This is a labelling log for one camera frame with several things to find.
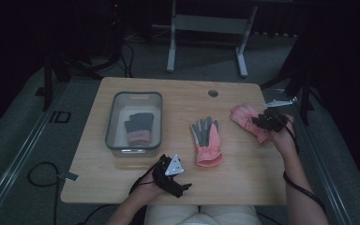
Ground black tripod stand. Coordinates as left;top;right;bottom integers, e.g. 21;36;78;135
36;52;123;112
261;27;326;126

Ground clear plastic bin grey rim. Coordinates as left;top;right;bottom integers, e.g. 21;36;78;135
104;90;164;158

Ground metal floor rail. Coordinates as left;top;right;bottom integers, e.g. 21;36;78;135
262;88;354;225
0;82;69;225

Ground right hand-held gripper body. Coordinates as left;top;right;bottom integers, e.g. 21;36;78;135
261;98;294;133

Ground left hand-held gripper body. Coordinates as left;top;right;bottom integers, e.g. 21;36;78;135
152;154;186;199

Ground grey metal desk frame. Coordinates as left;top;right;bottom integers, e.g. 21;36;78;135
166;0;259;79

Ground pink ski glove grey palm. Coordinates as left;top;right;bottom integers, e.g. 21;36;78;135
190;116;225;168

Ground hand-held gripper cable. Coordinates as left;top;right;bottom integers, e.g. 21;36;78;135
128;163;163;196
281;123;327;215

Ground grey pink sock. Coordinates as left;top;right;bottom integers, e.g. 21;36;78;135
127;137;153;147
124;112;155;141

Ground black floor cable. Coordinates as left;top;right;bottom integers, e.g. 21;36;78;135
27;161;61;225

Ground person's left hand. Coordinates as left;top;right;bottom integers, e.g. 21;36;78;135
133;172;167;204

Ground left hand-held gripper cable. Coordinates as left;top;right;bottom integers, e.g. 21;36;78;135
128;163;163;196

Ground thin black background cable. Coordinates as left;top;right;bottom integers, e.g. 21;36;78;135
121;40;136;79

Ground person's right hand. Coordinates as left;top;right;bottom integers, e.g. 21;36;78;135
268;113;299;158

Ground right hand-held gripper cable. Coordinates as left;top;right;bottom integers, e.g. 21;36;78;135
281;123;327;215

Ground pink ski glove printed back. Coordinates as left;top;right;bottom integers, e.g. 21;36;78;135
230;103;272;145

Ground person's legs in light trousers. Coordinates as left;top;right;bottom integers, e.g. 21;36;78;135
143;204;263;225

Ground black rectangular floor bracket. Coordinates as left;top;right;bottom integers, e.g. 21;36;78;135
48;110;72;124

